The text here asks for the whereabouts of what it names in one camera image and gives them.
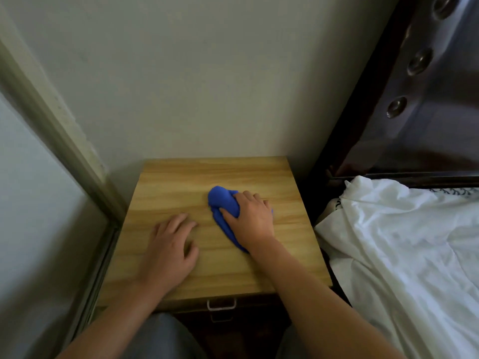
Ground dark tufted leather headboard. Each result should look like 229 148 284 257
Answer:
311 0 479 188

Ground light wooden nightstand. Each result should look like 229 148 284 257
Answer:
97 156 334 333

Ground blue cleaning cloth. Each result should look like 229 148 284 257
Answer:
207 185 274 254

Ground person's grey trousers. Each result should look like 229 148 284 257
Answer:
121 313 313 359

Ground round headboard button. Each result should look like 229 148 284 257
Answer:
386 96 408 119
432 0 458 20
407 47 434 76

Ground white bed sheet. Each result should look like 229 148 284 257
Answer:
314 175 479 359

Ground person's left forearm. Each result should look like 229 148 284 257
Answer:
55 276 170 359

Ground white metal drawer handle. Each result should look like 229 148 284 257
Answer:
207 298 237 310

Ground patterned pillow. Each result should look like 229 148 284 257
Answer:
428 187 479 198

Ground person's right hand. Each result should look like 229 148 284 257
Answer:
219 190 276 255

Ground person's left hand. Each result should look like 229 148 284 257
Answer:
140 213 200 286

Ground grey window frame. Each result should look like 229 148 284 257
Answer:
0 35 127 348

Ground person's right forearm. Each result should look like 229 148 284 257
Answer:
247 235 408 359

